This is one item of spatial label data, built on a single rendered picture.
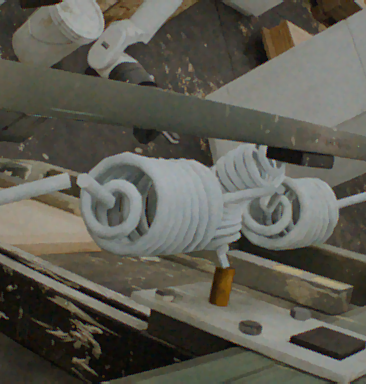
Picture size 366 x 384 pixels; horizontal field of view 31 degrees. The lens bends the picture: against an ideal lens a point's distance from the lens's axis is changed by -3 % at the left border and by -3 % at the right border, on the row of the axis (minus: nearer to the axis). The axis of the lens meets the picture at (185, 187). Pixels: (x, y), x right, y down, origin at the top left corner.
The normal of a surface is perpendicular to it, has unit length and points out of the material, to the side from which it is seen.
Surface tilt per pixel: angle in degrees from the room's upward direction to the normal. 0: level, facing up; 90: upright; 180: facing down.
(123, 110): 33
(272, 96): 90
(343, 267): 90
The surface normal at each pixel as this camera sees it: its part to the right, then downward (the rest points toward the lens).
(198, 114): 0.77, 0.21
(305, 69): -0.65, -0.16
